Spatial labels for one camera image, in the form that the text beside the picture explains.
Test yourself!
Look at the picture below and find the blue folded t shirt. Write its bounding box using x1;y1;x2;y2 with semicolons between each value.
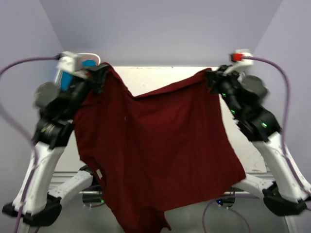
60;59;97;91

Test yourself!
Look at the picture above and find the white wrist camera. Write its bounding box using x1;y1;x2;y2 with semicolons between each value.
229;49;253;67
56;51;86;79

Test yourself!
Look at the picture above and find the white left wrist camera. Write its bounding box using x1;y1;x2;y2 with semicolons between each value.
56;51;86;79

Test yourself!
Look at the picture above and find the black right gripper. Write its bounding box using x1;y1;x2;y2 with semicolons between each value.
205;64;242;117

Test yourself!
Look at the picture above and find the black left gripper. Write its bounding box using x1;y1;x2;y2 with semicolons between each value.
62;63;108;118

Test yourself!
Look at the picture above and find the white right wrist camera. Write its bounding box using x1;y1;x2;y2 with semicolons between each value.
229;49;253;67

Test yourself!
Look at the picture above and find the white plastic laundry basket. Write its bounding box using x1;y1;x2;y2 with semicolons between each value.
54;51;101;91

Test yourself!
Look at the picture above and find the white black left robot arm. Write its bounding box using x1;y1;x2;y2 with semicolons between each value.
2;65;109;228

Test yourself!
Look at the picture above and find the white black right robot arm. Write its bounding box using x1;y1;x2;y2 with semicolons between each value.
205;65;311;216

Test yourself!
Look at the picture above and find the aluminium table front rail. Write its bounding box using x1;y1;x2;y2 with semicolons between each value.
49;170;99;192

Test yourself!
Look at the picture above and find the dark red t shirt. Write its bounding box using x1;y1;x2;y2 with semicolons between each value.
73;67;245;233

